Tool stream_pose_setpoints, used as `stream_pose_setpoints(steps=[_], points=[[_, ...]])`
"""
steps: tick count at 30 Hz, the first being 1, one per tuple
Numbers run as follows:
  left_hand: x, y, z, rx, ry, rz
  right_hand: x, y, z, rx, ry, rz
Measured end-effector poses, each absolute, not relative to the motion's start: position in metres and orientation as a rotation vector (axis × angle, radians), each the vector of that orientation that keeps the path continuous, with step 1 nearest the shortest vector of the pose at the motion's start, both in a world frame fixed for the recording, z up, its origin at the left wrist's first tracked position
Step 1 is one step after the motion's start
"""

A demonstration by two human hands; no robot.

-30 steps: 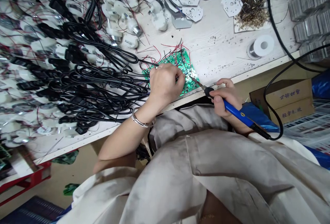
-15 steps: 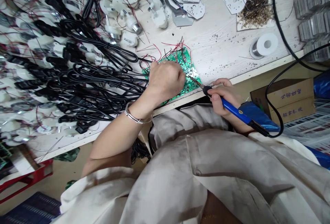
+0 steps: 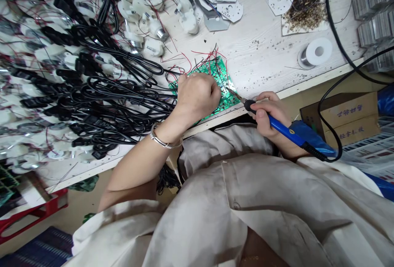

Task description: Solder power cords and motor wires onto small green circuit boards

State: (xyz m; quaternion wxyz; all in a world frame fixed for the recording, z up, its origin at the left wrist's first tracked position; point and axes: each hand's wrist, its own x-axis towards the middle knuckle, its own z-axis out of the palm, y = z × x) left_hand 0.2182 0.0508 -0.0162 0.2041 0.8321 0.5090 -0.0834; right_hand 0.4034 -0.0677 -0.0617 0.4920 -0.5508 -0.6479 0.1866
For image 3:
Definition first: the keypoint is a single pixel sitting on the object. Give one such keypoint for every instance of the blue plastic bag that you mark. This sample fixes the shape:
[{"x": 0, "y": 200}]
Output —
[{"x": 386, "y": 99}]

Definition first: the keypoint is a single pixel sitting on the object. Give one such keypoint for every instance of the stack of green circuit boards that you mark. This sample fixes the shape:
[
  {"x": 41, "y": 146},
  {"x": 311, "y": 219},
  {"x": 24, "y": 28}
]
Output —
[{"x": 7, "y": 179}]

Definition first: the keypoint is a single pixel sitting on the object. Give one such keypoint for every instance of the white plastic crate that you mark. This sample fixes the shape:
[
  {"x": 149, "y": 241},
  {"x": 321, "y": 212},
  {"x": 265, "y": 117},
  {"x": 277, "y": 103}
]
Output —
[{"x": 372, "y": 147}]

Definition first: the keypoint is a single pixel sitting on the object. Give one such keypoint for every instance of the pile of white motors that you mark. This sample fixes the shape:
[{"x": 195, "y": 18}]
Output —
[{"x": 34, "y": 64}]

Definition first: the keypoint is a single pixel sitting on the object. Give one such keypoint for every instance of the stack of clear plastic boxes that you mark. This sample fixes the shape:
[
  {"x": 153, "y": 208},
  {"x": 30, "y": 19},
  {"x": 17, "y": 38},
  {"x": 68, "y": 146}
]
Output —
[{"x": 374, "y": 18}]

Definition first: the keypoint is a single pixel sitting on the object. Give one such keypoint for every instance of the cardboard box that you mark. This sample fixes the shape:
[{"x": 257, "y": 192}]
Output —
[{"x": 347, "y": 119}]

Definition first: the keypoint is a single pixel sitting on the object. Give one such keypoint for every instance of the paper sheet with solder scraps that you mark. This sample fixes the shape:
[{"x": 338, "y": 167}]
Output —
[{"x": 304, "y": 11}]

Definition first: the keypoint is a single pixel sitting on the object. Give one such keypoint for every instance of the person's body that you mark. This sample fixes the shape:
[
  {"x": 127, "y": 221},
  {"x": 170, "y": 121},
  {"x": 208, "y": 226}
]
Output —
[{"x": 246, "y": 205}]

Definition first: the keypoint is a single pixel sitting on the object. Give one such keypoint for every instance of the green circuit board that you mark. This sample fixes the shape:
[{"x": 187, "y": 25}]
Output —
[{"x": 226, "y": 79}]

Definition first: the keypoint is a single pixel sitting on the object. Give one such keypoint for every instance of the person's left hand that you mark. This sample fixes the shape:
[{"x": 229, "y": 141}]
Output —
[{"x": 197, "y": 94}]

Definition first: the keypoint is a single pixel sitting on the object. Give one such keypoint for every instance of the blue plastic crate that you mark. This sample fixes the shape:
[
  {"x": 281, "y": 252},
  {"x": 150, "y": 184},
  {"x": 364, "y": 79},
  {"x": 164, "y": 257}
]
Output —
[{"x": 40, "y": 248}]

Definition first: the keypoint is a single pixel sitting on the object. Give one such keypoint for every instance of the red plastic crate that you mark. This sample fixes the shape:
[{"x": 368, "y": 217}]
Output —
[{"x": 34, "y": 211}]

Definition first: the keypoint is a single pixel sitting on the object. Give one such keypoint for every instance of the grey metal plate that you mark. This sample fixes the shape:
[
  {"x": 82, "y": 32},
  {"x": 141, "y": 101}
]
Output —
[{"x": 217, "y": 22}]

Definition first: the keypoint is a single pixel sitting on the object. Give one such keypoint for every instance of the person's right hand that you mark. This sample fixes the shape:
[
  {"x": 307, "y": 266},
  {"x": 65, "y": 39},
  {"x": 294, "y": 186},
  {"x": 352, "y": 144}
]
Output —
[{"x": 278, "y": 116}]

